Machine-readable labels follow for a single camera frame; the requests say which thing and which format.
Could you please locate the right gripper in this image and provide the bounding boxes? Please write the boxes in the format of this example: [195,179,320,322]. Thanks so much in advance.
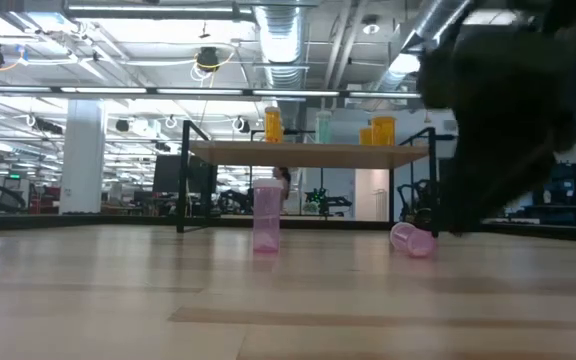
[417,0,576,235]

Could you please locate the slim orange pill bottle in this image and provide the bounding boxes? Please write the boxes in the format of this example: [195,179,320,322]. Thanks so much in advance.
[264,106,284,145]

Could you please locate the wooden shelf with black legs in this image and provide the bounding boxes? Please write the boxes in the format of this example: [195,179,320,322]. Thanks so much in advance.
[176,119,442,235]

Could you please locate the black equipment rack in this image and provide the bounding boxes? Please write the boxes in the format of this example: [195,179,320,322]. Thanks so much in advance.
[532,159,576,227]

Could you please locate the pink pill bottle white cap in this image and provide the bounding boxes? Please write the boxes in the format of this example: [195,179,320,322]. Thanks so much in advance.
[390,221,438,260]
[252,178,284,254]

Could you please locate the person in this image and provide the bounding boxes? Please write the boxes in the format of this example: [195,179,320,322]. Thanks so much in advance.
[271,166,293,214]

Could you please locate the overhead bar with light strips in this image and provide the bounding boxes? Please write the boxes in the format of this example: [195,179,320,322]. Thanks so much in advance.
[0,84,423,102]

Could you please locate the white building column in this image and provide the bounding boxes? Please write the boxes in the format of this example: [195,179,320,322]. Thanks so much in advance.
[59,99,108,215]

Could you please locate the silver spiral ceiling duct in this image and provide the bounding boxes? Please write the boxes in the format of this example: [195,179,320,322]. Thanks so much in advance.
[367,0,469,94]
[253,0,309,134]

